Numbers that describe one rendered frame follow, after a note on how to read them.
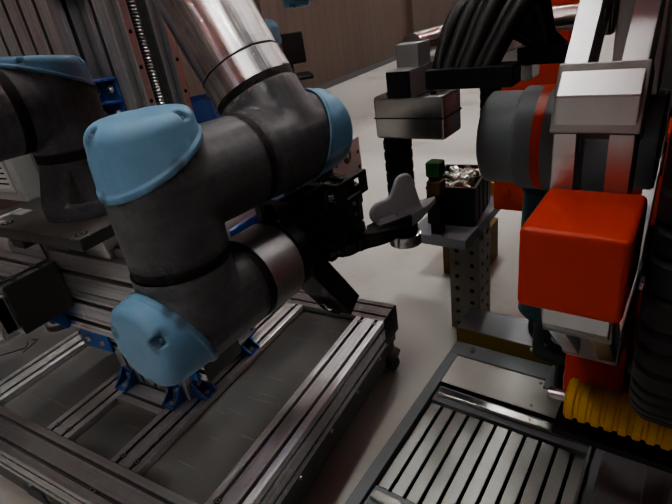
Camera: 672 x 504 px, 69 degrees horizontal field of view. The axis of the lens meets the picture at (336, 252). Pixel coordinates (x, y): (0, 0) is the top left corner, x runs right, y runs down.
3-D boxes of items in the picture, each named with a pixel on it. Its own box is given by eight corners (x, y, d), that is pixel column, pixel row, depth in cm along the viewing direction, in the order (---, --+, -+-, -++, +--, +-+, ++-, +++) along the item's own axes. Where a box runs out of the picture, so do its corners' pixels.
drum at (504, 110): (645, 215, 58) (665, 93, 52) (472, 198, 70) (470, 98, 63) (658, 176, 68) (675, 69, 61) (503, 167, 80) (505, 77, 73)
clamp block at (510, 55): (531, 81, 78) (532, 45, 76) (476, 83, 83) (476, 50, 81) (540, 75, 82) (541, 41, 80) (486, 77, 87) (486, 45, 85)
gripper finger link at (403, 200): (447, 165, 52) (371, 187, 49) (449, 216, 55) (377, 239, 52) (431, 159, 55) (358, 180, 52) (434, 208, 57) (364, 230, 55)
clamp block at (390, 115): (445, 141, 55) (443, 92, 52) (375, 138, 60) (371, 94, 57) (462, 129, 58) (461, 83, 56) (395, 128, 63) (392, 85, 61)
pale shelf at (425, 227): (465, 250, 131) (465, 240, 130) (409, 241, 140) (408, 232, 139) (515, 193, 161) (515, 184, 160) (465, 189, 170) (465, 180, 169)
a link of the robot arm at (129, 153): (193, 91, 39) (226, 216, 44) (51, 127, 32) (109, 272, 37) (256, 89, 34) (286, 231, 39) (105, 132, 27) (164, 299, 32)
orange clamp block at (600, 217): (637, 270, 42) (621, 327, 36) (541, 255, 46) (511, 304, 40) (649, 193, 39) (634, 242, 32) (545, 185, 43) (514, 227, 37)
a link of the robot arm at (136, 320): (150, 312, 31) (187, 411, 34) (266, 238, 38) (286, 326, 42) (85, 288, 35) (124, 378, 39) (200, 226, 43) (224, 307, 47)
